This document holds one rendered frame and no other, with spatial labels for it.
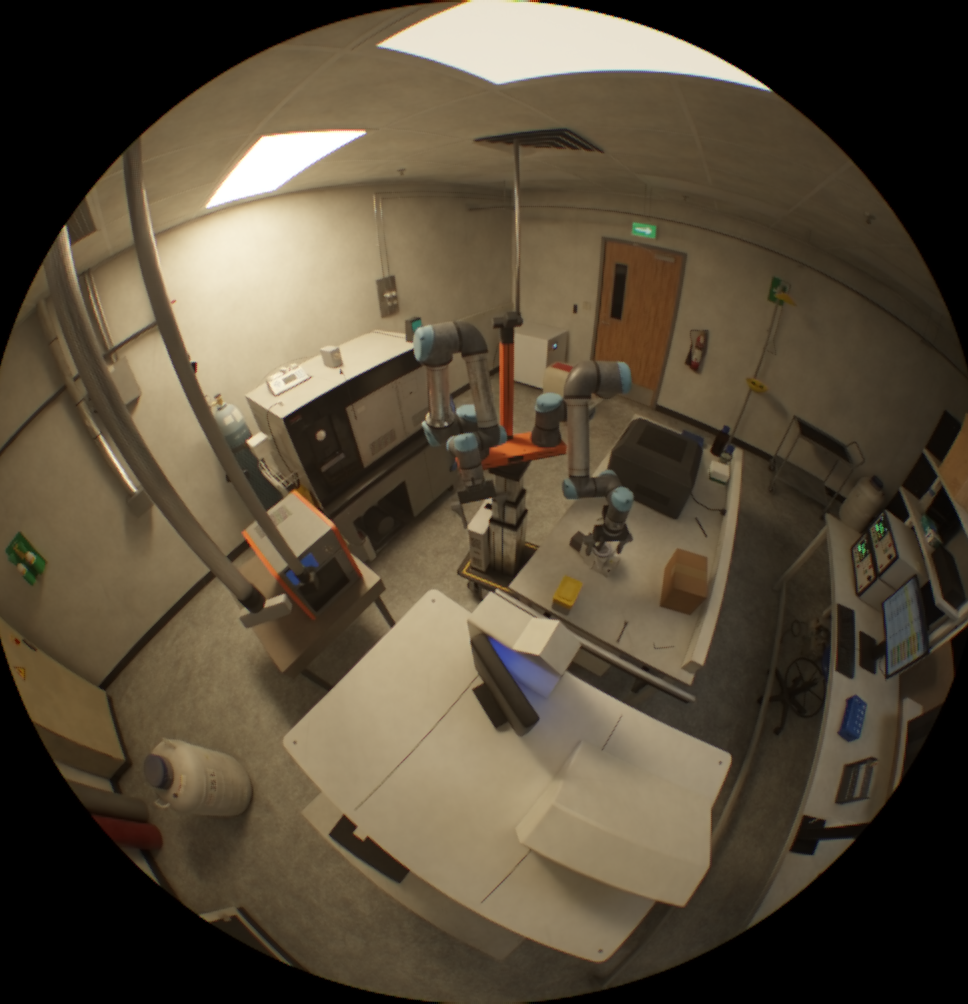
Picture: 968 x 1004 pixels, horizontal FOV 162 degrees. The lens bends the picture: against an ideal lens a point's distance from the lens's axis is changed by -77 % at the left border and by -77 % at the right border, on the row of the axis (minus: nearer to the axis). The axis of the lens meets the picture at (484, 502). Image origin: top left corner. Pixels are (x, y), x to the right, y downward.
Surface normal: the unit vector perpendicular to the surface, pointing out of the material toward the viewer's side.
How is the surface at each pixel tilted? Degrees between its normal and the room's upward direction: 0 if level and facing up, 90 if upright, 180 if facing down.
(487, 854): 0
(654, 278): 90
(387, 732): 0
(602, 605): 0
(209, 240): 90
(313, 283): 90
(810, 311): 90
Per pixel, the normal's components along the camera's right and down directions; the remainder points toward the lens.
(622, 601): -0.04, -0.70
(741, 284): -0.60, 0.58
